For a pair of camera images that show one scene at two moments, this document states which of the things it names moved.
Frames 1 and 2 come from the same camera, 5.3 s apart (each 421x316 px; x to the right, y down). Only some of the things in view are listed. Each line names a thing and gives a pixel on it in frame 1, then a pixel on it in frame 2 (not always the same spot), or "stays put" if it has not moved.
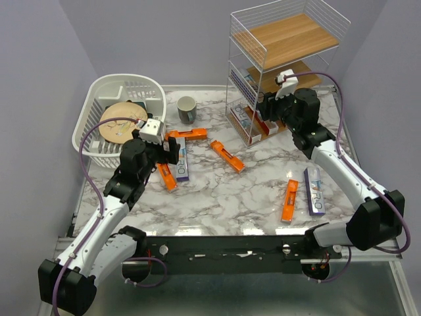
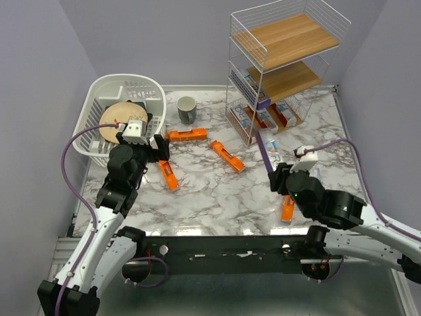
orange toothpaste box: [167, 176] stays put
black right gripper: [270, 103] to [281, 171]
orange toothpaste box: [233, 162] stays put
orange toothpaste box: [289, 201] stays put
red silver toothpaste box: [270, 126] stays put
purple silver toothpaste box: [182, 173] to [269, 143]
